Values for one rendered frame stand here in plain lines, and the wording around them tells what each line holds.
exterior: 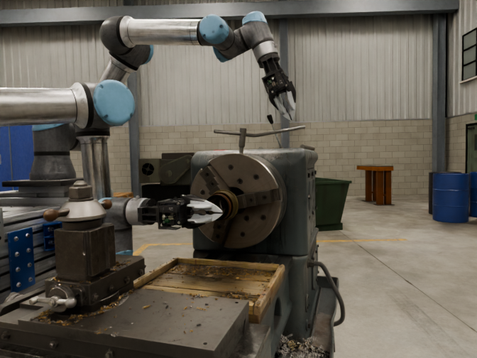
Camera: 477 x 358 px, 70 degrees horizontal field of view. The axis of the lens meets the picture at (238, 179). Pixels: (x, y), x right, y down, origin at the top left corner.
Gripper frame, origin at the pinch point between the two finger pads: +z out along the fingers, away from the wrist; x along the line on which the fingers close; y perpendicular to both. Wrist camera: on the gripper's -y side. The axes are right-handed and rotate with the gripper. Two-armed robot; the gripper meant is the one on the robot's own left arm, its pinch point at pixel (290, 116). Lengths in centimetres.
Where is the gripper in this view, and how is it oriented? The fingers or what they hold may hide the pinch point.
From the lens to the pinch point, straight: 115.3
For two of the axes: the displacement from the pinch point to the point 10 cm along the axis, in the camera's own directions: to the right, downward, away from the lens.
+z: 3.4, 9.4, -0.5
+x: 8.9, -3.4, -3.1
